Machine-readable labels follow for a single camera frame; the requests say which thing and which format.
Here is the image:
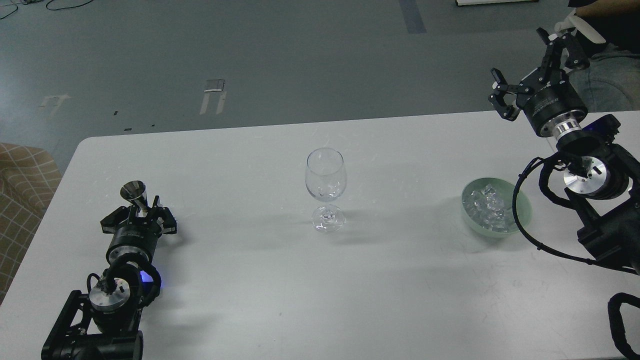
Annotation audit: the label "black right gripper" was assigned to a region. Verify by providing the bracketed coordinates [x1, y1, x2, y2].
[488, 27, 591, 138]

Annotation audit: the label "beige checkered sofa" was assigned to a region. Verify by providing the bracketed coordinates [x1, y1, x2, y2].
[0, 143, 62, 301]

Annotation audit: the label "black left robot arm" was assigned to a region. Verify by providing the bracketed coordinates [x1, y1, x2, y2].
[40, 196, 178, 360]

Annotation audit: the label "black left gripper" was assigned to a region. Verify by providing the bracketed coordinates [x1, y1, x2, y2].
[100, 196, 178, 264]

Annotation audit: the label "green bowl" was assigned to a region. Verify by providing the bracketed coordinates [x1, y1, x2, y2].
[461, 177, 533, 239]

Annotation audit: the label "seated person dark shirt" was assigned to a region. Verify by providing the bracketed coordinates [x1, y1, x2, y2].
[568, 0, 640, 113]

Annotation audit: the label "clear wine glass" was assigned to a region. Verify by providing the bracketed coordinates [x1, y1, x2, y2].
[305, 147, 348, 233]

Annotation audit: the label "black floor cable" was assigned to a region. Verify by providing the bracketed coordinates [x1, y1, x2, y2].
[0, 0, 95, 20]

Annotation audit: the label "clear ice cubes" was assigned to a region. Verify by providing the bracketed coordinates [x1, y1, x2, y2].
[461, 178, 518, 238]

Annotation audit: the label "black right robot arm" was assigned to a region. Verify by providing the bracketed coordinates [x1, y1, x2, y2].
[488, 28, 640, 275]

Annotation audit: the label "white office chair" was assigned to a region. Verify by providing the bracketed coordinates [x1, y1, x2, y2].
[554, 10, 608, 45]

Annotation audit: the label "steel cocktail jigger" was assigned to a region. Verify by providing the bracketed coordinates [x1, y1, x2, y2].
[119, 180, 150, 217]

